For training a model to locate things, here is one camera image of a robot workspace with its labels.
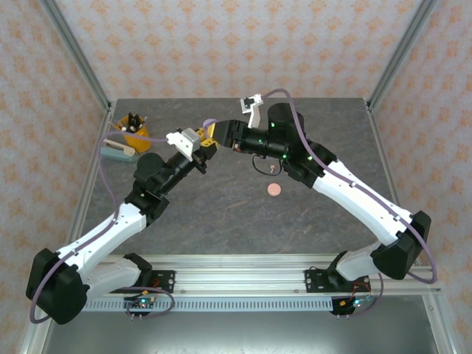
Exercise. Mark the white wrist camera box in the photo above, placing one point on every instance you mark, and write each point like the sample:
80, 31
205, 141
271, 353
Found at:
182, 142
254, 114

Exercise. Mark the grey metal base panel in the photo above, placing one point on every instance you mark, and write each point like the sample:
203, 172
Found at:
239, 332

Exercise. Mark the aluminium corner post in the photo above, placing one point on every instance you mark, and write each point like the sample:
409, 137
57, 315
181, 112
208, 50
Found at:
399, 55
79, 55

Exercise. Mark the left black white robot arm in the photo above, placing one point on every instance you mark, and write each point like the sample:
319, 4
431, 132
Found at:
99, 236

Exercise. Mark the wide aluminium rail beam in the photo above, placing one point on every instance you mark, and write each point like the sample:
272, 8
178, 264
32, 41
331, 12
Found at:
239, 280

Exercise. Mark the pink earbud charging case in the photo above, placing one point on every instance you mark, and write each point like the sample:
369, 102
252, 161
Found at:
274, 189

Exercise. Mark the teal beige stapler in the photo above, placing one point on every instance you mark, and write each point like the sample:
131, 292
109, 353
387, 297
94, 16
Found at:
121, 158

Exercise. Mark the aluminium frame leg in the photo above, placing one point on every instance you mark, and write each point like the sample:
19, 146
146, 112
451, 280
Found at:
29, 343
440, 332

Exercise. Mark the green lit circuit board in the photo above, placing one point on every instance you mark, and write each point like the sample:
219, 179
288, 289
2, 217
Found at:
355, 303
142, 303

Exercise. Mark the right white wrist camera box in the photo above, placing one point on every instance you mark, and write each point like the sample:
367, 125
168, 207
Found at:
254, 114

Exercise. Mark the black marker pen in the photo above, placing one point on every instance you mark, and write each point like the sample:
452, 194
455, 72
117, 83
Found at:
138, 121
131, 119

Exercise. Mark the yellow pen cup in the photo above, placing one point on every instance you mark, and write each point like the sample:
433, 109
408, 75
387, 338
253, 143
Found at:
140, 144

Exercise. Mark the aluminium side rail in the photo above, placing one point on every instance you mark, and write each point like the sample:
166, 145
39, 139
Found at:
107, 121
382, 147

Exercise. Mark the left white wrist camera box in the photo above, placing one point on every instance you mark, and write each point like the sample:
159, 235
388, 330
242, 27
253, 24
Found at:
182, 142

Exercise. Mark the orange pencil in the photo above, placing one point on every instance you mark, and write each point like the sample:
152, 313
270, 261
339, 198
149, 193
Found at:
118, 127

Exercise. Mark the purple earbud charging case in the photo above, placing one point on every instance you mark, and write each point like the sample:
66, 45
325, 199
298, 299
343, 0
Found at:
209, 121

